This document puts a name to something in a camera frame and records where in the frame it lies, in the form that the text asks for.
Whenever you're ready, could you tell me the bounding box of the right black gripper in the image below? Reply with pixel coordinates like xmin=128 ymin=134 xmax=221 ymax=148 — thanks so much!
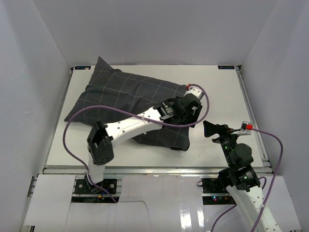
xmin=203 ymin=120 xmax=241 ymax=167

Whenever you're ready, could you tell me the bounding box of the dark grey checked pillowcase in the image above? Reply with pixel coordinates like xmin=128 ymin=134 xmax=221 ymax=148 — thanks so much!
xmin=65 ymin=57 xmax=190 ymax=151

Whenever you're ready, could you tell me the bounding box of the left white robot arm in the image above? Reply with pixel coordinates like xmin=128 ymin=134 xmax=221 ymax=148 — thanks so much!
xmin=85 ymin=89 xmax=204 ymax=193

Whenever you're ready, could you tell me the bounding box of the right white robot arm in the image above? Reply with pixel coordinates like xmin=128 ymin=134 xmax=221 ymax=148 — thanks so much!
xmin=198 ymin=121 xmax=281 ymax=232

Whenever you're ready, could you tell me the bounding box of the right blue corner label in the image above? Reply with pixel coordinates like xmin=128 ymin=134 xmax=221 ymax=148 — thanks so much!
xmin=218 ymin=65 xmax=235 ymax=70

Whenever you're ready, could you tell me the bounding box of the blue corner label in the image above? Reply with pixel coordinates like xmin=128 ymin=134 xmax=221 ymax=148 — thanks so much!
xmin=74 ymin=66 xmax=91 ymax=70
xmin=218 ymin=65 xmax=235 ymax=70

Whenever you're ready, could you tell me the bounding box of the left blue corner label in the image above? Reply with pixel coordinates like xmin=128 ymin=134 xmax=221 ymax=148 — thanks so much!
xmin=74 ymin=66 xmax=91 ymax=70

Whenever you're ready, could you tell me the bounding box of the white paper sheet left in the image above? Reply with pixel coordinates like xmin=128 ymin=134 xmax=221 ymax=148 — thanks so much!
xmin=24 ymin=174 xmax=75 ymax=231

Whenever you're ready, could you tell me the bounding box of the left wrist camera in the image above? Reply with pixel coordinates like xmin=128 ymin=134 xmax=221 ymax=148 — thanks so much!
xmin=184 ymin=84 xmax=204 ymax=100

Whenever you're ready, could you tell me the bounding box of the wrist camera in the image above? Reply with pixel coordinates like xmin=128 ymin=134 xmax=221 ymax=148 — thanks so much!
xmin=232 ymin=121 xmax=253 ymax=136
xmin=184 ymin=84 xmax=204 ymax=100

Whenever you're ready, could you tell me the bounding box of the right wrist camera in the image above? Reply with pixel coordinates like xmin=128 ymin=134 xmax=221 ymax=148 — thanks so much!
xmin=232 ymin=121 xmax=253 ymax=136

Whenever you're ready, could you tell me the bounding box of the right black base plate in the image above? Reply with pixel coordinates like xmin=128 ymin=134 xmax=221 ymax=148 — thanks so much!
xmin=197 ymin=178 xmax=234 ymax=204

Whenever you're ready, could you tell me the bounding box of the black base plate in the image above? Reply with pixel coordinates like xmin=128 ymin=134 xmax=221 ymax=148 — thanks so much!
xmin=197 ymin=178 xmax=234 ymax=204
xmin=73 ymin=177 xmax=120 ymax=201

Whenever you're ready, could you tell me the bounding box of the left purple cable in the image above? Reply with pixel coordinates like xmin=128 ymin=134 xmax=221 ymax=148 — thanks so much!
xmin=63 ymin=83 xmax=210 ymax=203

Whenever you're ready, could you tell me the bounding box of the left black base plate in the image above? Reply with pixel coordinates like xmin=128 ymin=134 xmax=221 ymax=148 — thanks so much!
xmin=73 ymin=177 xmax=120 ymax=201

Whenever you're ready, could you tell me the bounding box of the aluminium front rail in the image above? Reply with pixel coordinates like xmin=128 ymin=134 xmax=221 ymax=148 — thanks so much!
xmin=42 ymin=166 xmax=272 ymax=177

